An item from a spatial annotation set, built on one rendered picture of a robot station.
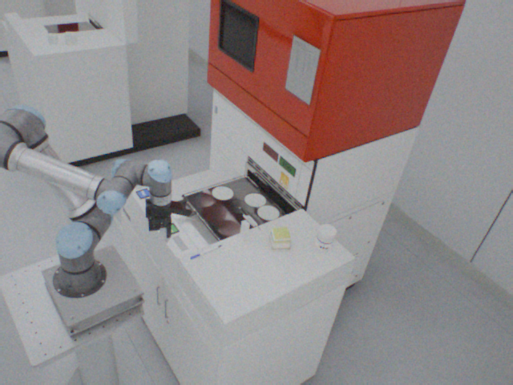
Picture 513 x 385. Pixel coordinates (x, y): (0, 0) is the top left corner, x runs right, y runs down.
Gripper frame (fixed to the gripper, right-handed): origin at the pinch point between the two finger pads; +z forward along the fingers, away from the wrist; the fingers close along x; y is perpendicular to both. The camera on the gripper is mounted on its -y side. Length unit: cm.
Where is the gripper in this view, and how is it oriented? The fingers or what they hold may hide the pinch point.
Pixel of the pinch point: (167, 237)
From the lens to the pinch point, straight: 173.7
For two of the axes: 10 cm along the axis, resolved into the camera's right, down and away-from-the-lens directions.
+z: -1.2, 7.3, 6.7
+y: -9.4, 1.4, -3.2
